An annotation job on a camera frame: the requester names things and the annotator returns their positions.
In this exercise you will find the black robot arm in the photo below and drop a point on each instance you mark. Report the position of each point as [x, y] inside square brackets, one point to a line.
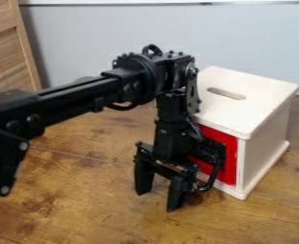
[147, 76]

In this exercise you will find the light wooden box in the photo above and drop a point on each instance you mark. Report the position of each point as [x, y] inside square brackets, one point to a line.
[244, 114]

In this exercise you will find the red drawer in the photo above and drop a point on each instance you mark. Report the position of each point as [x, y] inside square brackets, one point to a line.
[226, 173]

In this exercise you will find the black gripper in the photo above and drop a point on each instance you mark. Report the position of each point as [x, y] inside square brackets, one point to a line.
[165, 158]

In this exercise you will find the black metal drawer handle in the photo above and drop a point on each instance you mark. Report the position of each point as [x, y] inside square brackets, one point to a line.
[210, 152]

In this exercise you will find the wooden slatted panel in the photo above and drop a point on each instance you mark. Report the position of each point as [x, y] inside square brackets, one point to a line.
[18, 72]

